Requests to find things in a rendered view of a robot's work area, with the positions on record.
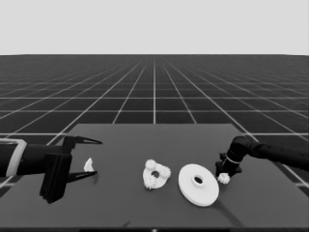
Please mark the large thick white disc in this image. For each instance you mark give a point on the large thick white disc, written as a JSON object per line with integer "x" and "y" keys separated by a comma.
{"x": 201, "y": 196}

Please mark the small white T-shaped piece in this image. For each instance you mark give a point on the small white T-shaped piece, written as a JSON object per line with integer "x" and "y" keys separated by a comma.
{"x": 88, "y": 166}

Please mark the white round carrier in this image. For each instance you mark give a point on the white round carrier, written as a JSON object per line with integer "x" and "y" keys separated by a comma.
{"x": 161, "y": 183}

